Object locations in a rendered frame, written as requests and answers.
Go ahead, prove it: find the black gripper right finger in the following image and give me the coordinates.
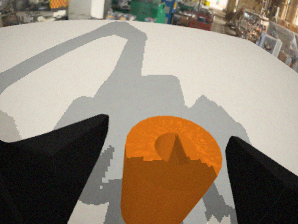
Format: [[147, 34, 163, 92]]
[[225, 136, 298, 224]]

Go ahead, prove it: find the orange knob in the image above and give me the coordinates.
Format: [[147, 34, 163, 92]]
[[121, 116, 222, 224]]

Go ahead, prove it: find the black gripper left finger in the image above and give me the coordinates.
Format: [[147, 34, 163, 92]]
[[0, 115, 109, 224]]

